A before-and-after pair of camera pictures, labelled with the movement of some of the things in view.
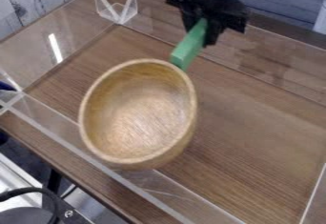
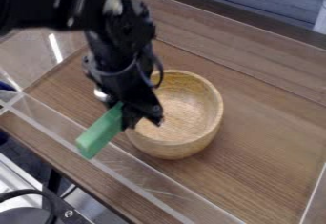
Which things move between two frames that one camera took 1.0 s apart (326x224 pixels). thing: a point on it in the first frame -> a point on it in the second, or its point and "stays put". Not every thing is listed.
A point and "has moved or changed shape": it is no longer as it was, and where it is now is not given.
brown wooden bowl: x=138 y=113 has moved or changed shape
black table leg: x=55 y=180 stays put
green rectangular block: x=192 y=45 -> x=102 y=132
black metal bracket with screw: x=69 y=214 stays put
